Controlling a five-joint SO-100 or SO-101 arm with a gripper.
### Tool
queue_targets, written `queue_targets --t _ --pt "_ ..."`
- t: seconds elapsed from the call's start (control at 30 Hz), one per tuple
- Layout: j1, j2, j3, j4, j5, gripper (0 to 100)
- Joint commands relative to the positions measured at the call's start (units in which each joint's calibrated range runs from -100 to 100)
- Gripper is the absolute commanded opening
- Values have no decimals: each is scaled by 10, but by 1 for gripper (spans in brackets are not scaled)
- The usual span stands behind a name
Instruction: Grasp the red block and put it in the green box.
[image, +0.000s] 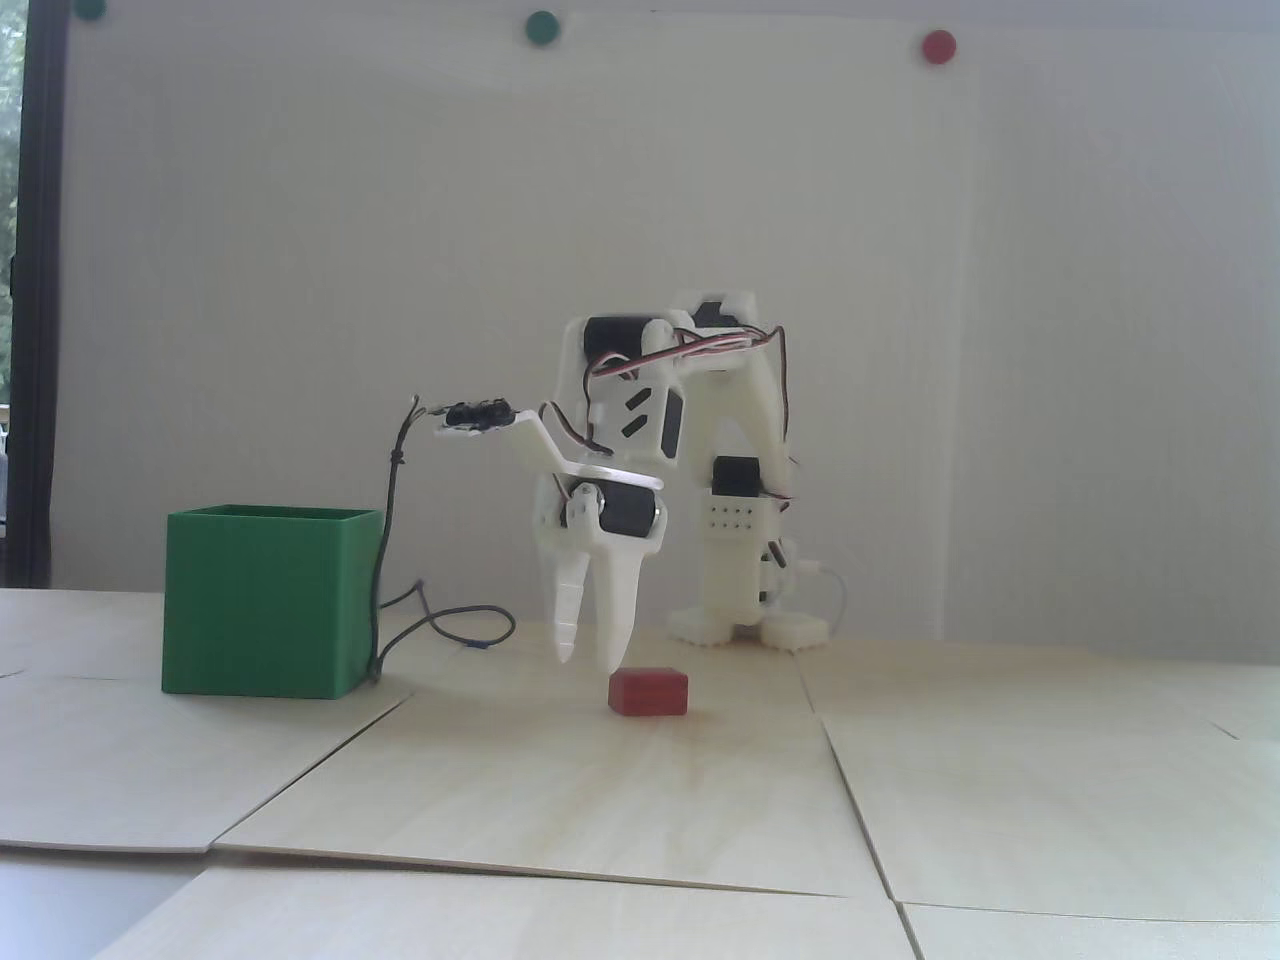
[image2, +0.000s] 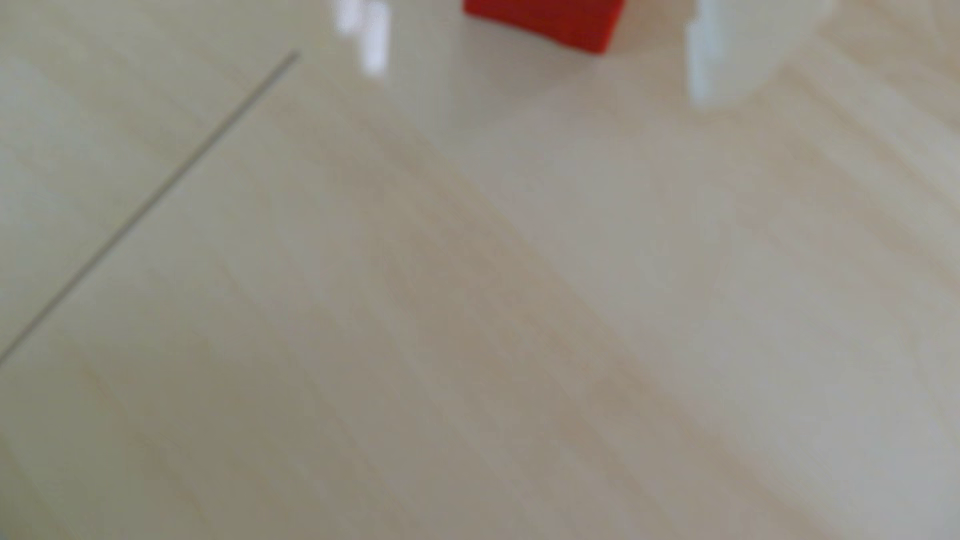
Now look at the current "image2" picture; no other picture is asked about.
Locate red block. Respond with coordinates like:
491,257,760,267
462,0,627,55

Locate light plywood sheet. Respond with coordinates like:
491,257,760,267
0,0,960,540

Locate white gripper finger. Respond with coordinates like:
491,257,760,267
330,0,393,76
684,0,837,106

